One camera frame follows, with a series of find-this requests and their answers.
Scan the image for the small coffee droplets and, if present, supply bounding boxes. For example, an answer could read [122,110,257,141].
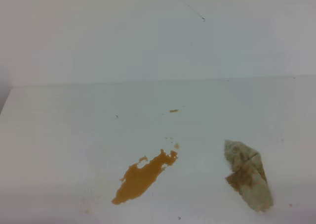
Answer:
[165,137,180,150]

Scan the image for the stained green rag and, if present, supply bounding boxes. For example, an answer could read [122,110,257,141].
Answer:
[224,140,273,212]

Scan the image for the brown coffee puddle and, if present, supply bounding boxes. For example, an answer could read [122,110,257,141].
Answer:
[112,149,178,205]

